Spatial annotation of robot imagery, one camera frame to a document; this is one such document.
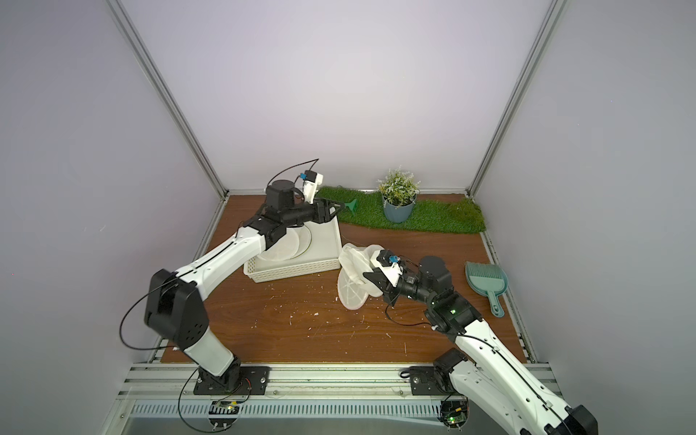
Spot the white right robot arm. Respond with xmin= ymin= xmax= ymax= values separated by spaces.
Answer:
xmin=364 ymin=249 xmax=599 ymax=434

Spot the teal plastic dustpan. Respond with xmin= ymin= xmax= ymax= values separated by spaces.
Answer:
xmin=465 ymin=262 xmax=509 ymax=318

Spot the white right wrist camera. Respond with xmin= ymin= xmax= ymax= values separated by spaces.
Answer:
xmin=371 ymin=249 xmax=403 ymax=287

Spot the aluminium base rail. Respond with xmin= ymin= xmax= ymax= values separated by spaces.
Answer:
xmin=100 ymin=361 xmax=561 ymax=435

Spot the artificial plant in teal pot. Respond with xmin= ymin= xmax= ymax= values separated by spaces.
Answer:
xmin=378 ymin=168 xmax=420 ymax=224

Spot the white perforated plastic basket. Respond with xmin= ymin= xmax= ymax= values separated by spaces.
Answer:
xmin=243 ymin=217 xmax=342 ymax=283

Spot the green artificial grass mat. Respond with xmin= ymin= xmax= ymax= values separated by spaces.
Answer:
xmin=317 ymin=187 xmax=487 ymax=234

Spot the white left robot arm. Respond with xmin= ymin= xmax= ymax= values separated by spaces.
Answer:
xmin=144 ymin=174 xmax=345 ymax=394

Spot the green rake with wooden handle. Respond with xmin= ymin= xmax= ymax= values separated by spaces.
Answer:
xmin=342 ymin=199 xmax=357 ymax=215

